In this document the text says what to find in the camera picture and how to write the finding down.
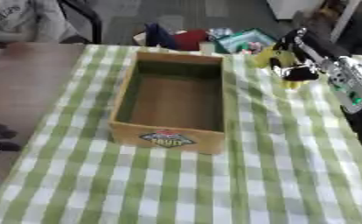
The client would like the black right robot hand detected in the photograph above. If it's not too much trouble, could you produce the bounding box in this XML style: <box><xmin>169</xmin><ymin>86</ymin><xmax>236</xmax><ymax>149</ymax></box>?
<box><xmin>268</xmin><ymin>27</ymin><xmax>352</xmax><ymax>83</ymax></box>

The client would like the yellow toy banana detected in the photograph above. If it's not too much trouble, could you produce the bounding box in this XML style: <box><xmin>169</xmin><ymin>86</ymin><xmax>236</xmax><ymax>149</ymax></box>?
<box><xmin>253</xmin><ymin>45</ymin><xmax>311</xmax><ymax>90</ymax></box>

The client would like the tan cardboard box green inside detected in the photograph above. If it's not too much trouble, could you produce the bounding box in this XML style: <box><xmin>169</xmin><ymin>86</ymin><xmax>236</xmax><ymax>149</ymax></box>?
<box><xmin>108</xmin><ymin>51</ymin><xmax>227</xmax><ymax>155</ymax></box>

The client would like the white table leg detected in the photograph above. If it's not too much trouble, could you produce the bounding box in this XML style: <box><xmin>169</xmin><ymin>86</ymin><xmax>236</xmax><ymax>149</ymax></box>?
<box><xmin>329</xmin><ymin>0</ymin><xmax>362</xmax><ymax>44</ymax></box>

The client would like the pink and green toy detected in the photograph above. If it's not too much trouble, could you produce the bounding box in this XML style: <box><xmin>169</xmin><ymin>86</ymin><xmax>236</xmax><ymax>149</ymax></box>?
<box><xmin>237</xmin><ymin>41</ymin><xmax>266</xmax><ymax>55</ymax></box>

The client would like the green framed tray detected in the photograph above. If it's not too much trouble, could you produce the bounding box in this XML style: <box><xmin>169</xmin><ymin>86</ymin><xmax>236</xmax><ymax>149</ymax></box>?
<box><xmin>212</xmin><ymin>27</ymin><xmax>279</xmax><ymax>55</ymax></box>

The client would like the person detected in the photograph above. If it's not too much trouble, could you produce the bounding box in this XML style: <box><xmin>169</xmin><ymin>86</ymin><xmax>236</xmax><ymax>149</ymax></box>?
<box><xmin>0</xmin><ymin>0</ymin><xmax>83</xmax><ymax>50</ymax></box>

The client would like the red bag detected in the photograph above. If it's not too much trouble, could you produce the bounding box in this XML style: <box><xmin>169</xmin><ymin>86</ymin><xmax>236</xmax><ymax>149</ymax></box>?
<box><xmin>173</xmin><ymin>29</ymin><xmax>212</xmax><ymax>52</ymax></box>

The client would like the black chair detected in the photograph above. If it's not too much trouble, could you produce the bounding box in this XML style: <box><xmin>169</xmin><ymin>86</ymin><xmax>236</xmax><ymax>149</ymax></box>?
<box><xmin>57</xmin><ymin>0</ymin><xmax>105</xmax><ymax>45</ymax></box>

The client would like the dark blue bag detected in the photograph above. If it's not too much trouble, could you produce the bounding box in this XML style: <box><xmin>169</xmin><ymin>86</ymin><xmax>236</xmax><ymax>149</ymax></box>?
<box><xmin>143</xmin><ymin>22</ymin><xmax>180</xmax><ymax>51</ymax></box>

